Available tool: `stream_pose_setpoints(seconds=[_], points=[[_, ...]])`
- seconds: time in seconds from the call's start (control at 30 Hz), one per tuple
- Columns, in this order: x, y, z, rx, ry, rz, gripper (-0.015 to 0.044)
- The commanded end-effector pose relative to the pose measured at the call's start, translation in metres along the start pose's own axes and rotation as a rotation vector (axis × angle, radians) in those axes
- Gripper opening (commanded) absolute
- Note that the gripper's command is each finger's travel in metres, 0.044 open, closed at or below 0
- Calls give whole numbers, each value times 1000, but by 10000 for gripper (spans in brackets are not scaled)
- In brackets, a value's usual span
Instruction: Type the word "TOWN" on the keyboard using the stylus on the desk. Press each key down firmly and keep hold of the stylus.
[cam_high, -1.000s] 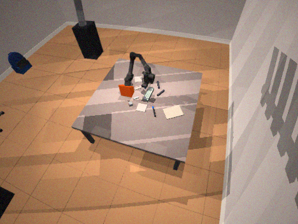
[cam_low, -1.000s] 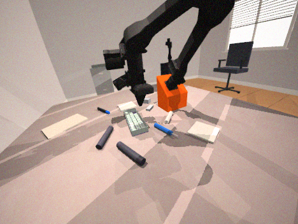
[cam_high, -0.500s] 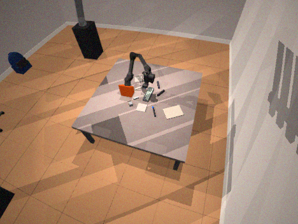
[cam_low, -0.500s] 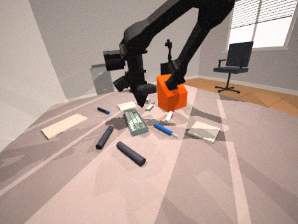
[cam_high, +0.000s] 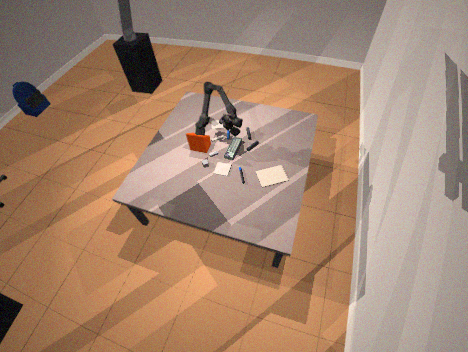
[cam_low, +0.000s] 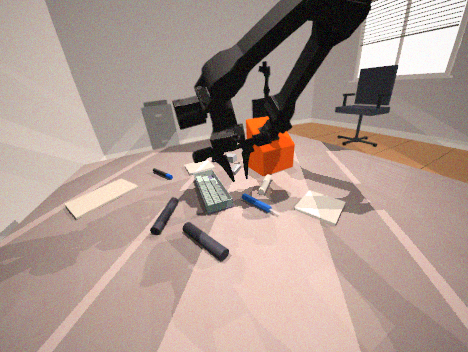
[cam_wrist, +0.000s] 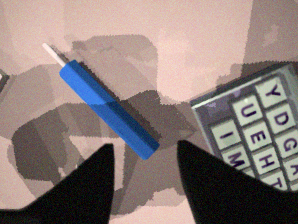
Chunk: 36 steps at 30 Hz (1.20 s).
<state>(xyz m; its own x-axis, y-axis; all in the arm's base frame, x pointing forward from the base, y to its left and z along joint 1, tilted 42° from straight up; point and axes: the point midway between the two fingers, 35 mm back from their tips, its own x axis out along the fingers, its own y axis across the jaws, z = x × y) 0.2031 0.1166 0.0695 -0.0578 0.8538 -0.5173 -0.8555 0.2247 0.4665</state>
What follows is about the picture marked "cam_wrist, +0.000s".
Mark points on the blue stylus with white tip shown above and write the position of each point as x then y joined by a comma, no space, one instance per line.
107,108

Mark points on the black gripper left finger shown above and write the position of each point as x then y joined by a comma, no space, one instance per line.
83,197

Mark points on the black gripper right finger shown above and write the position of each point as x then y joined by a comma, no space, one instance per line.
218,193

